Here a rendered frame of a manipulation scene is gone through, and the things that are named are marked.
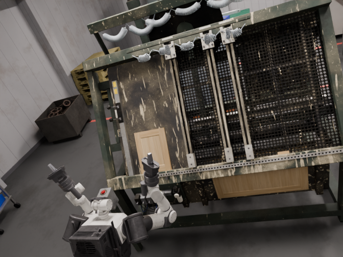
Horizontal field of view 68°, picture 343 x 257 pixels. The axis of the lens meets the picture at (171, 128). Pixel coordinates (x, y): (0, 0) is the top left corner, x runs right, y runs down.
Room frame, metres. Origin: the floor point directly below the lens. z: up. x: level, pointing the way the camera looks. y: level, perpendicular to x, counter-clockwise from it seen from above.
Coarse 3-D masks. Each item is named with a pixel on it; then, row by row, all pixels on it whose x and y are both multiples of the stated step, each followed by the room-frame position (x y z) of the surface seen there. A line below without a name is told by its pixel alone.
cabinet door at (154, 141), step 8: (160, 128) 2.10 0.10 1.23; (136, 136) 2.17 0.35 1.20; (144, 136) 2.14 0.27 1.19; (152, 136) 2.11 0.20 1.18; (160, 136) 2.07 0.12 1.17; (136, 144) 2.14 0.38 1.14; (144, 144) 2.11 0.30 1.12; (152, 144) 2.07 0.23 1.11; (160, 144) 2.04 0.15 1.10; (144, 152) 2.07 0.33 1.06; (152, 152) 2.04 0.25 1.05; (160, 152) 2.01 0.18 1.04; (168, 152) 1.98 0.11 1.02; (160, 160) 1.97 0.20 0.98; (168, 160) 1.94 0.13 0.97; (160, 168) 1.94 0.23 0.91; (168, 168) 1.91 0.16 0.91
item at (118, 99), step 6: (114, 96) 2.42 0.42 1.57; (120, 96) 2.43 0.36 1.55; (120, 102) 2.38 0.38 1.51; (120, 126) 2.26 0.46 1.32; (126, 126) 2.27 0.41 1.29; (126, 132) 2.23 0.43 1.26; (126, 138) 2.19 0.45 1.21; (126, 144) 2.16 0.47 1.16; (126, 150) 2.13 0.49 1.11; (126, 156) 2.11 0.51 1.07; (132, 162) 2.08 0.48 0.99; (132, 168) 2.03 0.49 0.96; (132, 174) 2.00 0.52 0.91
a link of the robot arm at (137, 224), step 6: (138, 216) 1.04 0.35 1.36; (144, 216) 1.07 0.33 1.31; (132, 222) 1.01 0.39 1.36; (138, 222) 1.01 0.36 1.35; (144, 222) 1.02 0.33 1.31; (150, 222) 1.04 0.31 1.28; (132, 228) 0.99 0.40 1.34; (138, 228) 0.98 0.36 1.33; (144, 228) 0.99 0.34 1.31; (150, 228) 1.03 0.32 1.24; (132, 234) 0.97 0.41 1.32; (138, 234) 0.96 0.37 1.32; (144, 234) 0.96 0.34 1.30
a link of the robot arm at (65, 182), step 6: (60, 168) 1.44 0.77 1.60; (54, 174) 1.41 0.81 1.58; (60, 174) 1.42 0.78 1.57; (66, 174) 1.43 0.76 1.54; (54, 180) 1.41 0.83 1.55; (60, 180) 1.40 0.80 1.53; (66, 180) 1.40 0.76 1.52; (72, 180) 1.44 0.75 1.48; (60, 186) 1.39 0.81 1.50; (66, 186) 1.38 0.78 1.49
